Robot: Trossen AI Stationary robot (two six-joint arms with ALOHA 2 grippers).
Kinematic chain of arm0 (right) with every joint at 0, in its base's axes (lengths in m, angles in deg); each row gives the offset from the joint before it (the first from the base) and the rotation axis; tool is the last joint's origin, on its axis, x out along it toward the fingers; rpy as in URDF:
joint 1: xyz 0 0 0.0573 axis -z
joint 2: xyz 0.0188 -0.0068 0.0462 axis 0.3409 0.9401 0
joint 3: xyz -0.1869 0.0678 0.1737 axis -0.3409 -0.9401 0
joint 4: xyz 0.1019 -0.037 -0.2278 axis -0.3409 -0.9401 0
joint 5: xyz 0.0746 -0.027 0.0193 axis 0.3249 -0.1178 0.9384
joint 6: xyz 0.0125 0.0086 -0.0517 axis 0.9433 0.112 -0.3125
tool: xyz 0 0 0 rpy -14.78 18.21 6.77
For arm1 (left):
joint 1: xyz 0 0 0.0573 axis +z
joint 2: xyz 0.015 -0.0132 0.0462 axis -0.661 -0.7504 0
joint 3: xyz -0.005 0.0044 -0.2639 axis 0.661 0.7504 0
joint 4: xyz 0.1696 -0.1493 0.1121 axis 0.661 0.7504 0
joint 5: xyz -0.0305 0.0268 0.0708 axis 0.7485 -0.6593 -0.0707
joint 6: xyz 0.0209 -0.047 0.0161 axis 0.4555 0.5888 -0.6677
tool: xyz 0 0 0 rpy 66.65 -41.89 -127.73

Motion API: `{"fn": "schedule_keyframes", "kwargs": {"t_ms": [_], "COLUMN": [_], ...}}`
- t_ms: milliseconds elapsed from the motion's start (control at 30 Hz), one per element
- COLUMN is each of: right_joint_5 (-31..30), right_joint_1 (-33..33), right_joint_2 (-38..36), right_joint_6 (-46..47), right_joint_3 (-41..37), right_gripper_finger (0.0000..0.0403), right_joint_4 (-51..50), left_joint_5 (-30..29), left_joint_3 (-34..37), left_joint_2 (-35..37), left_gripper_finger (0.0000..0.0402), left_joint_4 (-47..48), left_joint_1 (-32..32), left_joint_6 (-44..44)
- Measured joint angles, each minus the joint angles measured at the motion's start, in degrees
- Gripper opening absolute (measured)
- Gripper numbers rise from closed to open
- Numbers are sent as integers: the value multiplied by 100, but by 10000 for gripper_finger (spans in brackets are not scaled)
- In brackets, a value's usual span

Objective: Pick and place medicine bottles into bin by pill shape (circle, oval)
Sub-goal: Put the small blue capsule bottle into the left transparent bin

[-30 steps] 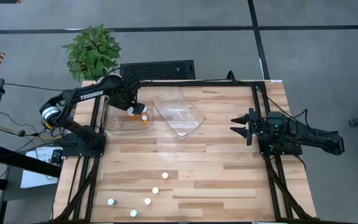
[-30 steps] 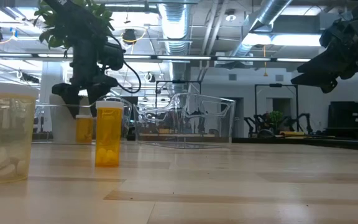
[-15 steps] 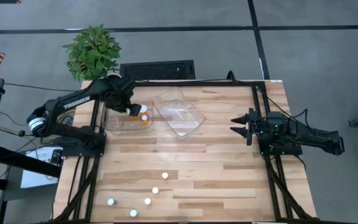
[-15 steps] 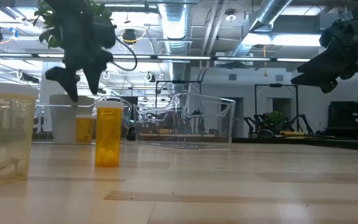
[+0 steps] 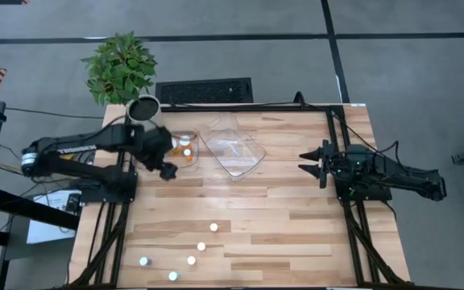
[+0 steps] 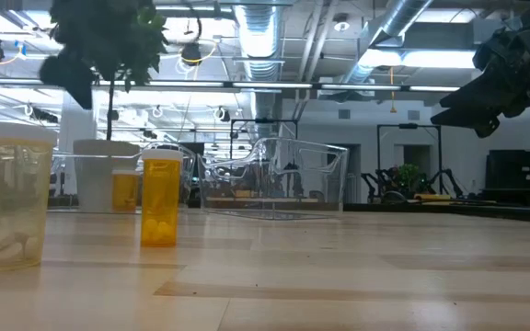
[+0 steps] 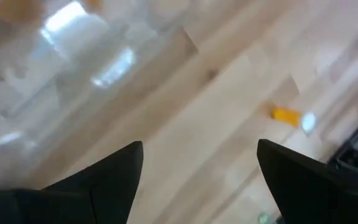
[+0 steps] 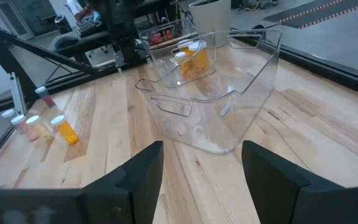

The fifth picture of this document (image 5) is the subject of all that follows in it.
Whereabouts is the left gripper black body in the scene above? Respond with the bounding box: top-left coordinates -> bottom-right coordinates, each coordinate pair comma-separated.
135,126 -> 174,170

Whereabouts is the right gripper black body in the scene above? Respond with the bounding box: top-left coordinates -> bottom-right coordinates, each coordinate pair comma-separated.
319,139 -> 352,189

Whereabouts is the clear plastic bin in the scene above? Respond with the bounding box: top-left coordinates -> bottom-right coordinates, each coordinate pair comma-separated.
197,112 -> 267,182
132,122 -> 201,175

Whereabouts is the black floor vent grate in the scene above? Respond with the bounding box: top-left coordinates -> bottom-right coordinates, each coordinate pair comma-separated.
155,77 -> 254,105

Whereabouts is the green plant in white pot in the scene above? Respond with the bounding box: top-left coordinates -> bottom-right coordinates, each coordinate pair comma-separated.
81,31 -> 163,126

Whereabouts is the small black device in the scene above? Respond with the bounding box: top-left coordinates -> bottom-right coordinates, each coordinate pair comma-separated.
65,193 -> 82,213

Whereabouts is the white paper sheet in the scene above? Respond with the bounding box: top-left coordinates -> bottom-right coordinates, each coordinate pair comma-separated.
26,188 -> 83,245

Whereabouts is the black side desk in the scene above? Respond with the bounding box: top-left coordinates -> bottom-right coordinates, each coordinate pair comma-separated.
0,184 -> 81,290

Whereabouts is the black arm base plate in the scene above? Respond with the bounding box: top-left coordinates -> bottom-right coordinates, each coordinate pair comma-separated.
79,176 -> 139,204
334,176 -> 393,202

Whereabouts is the black table power cable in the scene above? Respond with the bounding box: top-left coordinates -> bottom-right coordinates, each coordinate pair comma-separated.
294,91 -> 378,152

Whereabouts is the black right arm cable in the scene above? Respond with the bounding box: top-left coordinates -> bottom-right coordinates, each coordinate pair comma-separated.
376,139 -> 438,175

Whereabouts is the black aluminium table frame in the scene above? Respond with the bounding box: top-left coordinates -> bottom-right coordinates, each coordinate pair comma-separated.
68,103 -> 416,289

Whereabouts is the thin black floor cable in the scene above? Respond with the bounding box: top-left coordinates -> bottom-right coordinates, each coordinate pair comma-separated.
4,106 -> 104,120

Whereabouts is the black and yellow cable bundle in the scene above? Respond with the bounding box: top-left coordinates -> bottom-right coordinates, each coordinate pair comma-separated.
0,143 -> 82,190

